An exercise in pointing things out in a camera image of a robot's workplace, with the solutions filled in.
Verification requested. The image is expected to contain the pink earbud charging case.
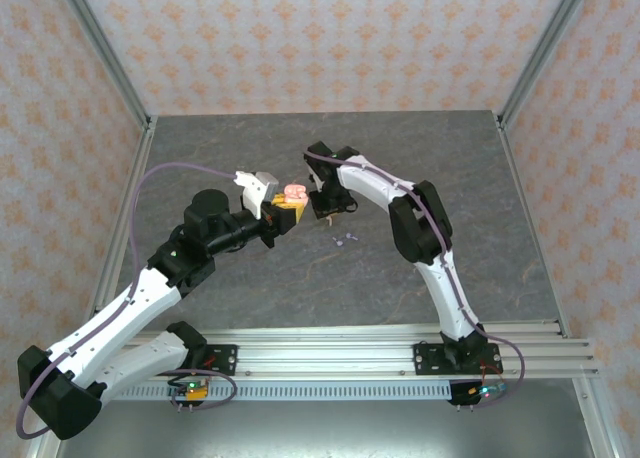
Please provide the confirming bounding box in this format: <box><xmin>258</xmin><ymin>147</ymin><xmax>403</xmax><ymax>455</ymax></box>
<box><xmin>283</xmin><ymin>181</ymin><xmax>310</xmax><ymax>204</ymax></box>

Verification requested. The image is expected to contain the small controller circuit board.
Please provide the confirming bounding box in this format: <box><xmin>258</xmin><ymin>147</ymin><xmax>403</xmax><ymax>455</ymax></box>
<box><xmin>468</xmin><ymin>381</ymin><xmax>507</xmax><ymax>400</ymax></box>
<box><xmin>171</xmin><ymin>377</ymin><xmax>210</xmax><ymax>405</ymax></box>

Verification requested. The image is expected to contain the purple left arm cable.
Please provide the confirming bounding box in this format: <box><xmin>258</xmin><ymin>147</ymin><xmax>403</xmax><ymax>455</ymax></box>
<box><xmin>17</xmin><ymin>161</ymin><xmax>241</xmax><ymax>439</ymax></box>

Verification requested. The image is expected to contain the aluminium table side rail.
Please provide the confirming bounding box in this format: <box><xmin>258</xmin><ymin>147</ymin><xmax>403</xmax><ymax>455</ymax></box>
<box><xmin>27</xmin><ymin>120</ymin><xmax>159</xmax><ymax>458</ymax></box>
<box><xmin>494</xmin><ymin>112</ymin><xmax>629</xmax><ymax>458</ymax></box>

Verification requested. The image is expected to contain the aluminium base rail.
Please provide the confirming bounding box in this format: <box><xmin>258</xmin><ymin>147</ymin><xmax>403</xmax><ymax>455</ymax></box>
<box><xmin>119</xmin><ymin>320</ymin><xmax>600</xmax><ymax>380</ymax></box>

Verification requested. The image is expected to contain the thin black looped cable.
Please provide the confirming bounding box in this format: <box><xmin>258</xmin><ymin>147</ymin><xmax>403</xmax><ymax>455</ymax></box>
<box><xmin>168</xmin><ymin>370</ymin><xmax>239</xmax><ymax>412</ymax></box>

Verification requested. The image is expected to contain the white slotted cable duct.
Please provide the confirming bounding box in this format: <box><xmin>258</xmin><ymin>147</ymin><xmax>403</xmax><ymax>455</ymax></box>
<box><xmin>113</xmin><ymin>380</ymin><xmax>455</xmax><ymax>402</ymax></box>

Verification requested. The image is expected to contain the aluminium frame post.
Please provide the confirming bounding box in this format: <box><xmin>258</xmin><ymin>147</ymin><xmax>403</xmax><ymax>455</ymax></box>
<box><xmin>53</xmin><ymin>0</ymin><xmax>154</xmax><ymax>130</ymax></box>
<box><xmin>496</xmin><ymin>0</ymin><xmax>599</xmax><ymax>127</ymax></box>

